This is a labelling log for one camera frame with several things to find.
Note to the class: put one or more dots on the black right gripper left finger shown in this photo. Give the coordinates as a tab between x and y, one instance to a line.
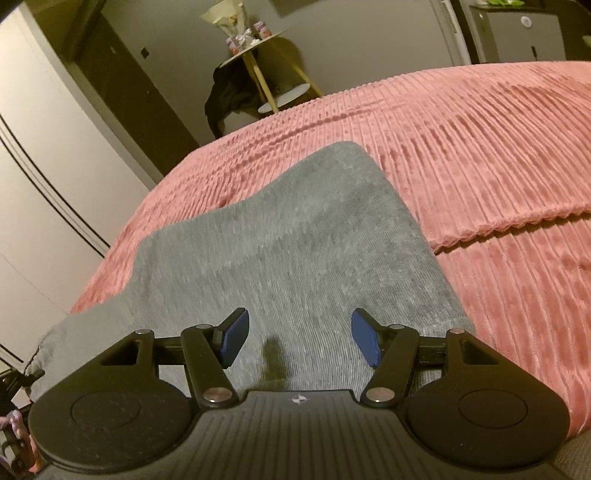
204	352

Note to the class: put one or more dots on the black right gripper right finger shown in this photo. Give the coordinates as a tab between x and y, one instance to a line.
397	353

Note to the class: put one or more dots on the grey sweatpants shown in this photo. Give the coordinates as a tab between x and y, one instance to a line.
329	236

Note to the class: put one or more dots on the pink ribbed bedspread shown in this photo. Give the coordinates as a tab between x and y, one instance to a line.
493	160

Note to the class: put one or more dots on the white wardrobe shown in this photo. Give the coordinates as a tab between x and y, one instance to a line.
68	187

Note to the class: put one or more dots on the black garment on table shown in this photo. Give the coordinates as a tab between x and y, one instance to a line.
233	90

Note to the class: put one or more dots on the round yellow side table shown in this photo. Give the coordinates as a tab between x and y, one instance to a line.
280	80

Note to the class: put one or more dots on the dark door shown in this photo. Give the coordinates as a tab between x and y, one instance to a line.
124	94

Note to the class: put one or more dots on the dark cabinet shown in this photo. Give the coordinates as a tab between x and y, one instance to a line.
515	34

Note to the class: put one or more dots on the flower bouquet in wrap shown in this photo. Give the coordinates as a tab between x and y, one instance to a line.
231	18

